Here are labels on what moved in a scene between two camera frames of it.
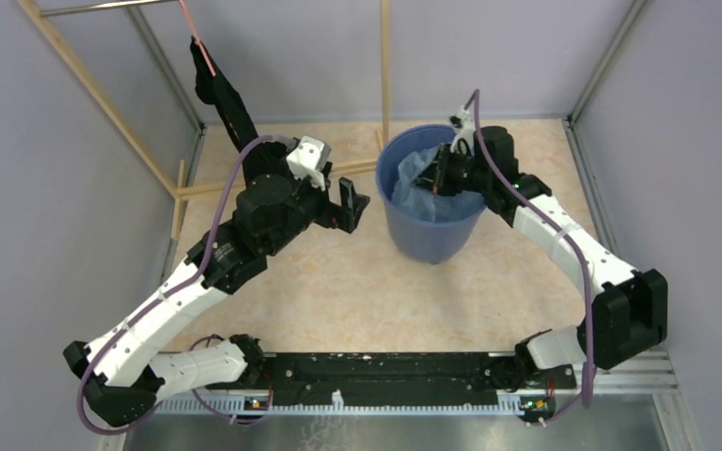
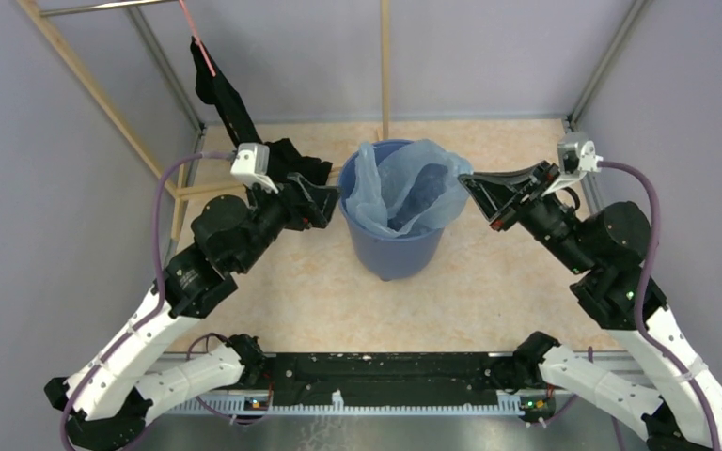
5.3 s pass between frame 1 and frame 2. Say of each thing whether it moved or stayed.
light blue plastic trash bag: moved
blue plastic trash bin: moved
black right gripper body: moved
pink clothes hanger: stayed
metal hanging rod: stayed
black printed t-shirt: stayed
